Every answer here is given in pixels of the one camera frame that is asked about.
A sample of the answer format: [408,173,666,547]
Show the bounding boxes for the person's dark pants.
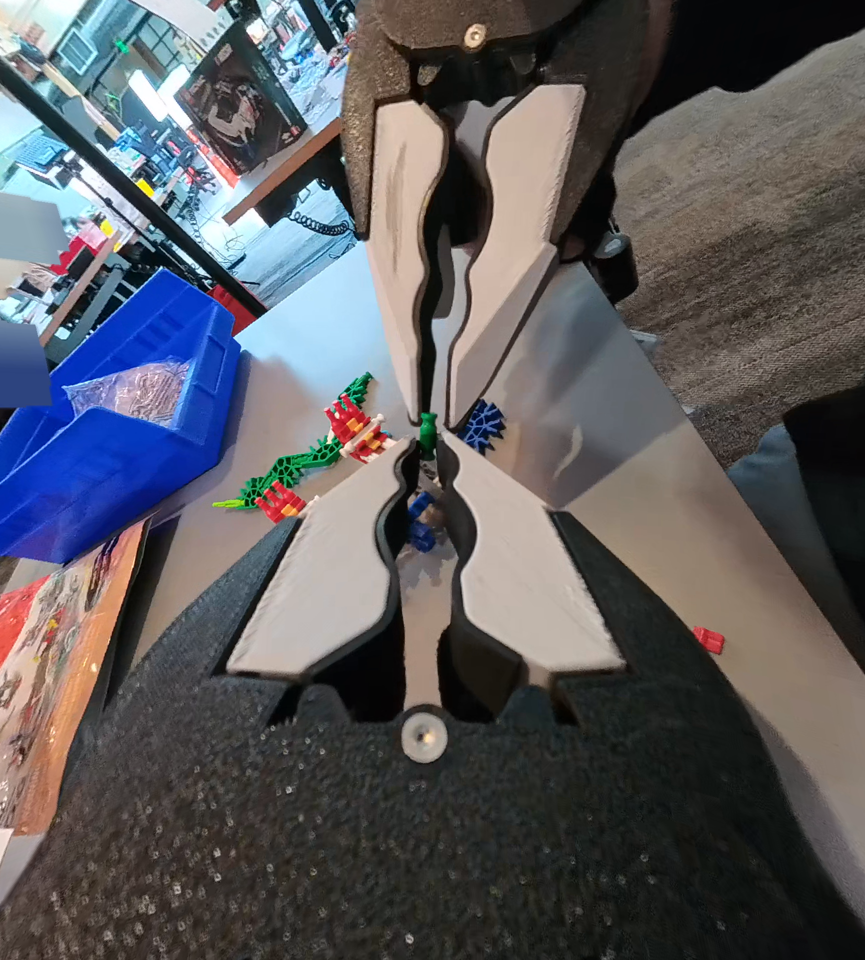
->
[781,356,865,721]

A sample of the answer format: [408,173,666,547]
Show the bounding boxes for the orange toy package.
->
[0,516,151,836]

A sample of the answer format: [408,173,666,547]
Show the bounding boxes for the blue storage bin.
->
[0,267,245,566]

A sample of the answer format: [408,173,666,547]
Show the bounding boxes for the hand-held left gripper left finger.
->
[225,435,420,678]

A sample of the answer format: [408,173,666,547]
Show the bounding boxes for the black metal pole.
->
[0,13,270,318]

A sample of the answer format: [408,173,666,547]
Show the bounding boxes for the blue snowflake connector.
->
[455,398,509,454]

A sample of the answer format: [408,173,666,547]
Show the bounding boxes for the grey chair base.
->
[563,172,640,305]

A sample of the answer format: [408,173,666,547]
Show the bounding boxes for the green toy connector chain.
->
[212,371,376,512]

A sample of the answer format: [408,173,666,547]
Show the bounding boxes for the black toy box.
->
[174,18,311,178]

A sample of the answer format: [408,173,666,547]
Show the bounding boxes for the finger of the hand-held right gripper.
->
[365,99,452,425]
[443,84,587,430]

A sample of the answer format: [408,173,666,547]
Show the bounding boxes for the black coiled cable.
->
[285,208,352,238]

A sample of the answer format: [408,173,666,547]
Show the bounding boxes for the multicoloured construction toy model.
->
[256,396,449,558]

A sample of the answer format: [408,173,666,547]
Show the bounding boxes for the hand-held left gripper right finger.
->
[436,431,627,689]

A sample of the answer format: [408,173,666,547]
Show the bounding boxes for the person's right forearm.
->
[612,0,865,144]

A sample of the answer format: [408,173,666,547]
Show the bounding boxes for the clear plastic bag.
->
[62,357,198,431]

